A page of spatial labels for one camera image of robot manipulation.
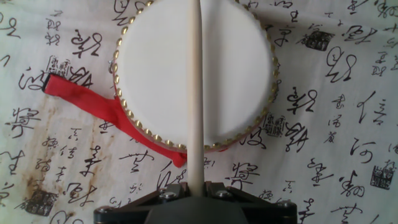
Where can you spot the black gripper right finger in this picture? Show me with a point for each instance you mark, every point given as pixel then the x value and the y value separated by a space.
pixel 267 213

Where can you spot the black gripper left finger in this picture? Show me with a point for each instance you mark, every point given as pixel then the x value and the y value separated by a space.
pixel 130 213

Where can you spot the beige calligraphy print cloth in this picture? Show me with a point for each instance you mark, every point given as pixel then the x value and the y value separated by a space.
pixel 326 124

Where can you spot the red drum with white skin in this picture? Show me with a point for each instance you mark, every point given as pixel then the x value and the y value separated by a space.
pixel 236 71

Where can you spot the light wooden drumstick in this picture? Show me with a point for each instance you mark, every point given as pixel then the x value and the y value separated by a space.
pixel 195 93

